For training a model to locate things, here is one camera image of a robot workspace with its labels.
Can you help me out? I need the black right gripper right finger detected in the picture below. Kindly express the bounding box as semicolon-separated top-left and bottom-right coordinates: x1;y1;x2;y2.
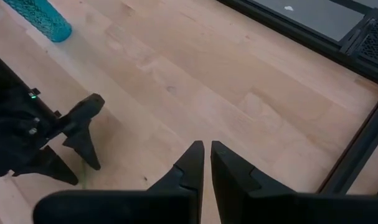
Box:
210;140;378;224

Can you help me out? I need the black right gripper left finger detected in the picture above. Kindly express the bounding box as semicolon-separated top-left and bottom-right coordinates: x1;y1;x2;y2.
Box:
32;140;206;224

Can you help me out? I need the black perforated computer case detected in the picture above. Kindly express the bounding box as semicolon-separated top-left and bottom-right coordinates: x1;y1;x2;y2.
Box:
339;7;378;68

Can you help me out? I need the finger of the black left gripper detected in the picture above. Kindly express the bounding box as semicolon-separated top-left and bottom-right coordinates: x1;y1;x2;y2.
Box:
12;146;79;187
51;93;106;171

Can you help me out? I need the teal glass vase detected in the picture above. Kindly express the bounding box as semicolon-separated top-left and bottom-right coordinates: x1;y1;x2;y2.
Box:
1;0;73;44

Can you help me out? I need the white artificial tulip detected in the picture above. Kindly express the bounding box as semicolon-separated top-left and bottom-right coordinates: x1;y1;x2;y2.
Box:
78;159;89;190

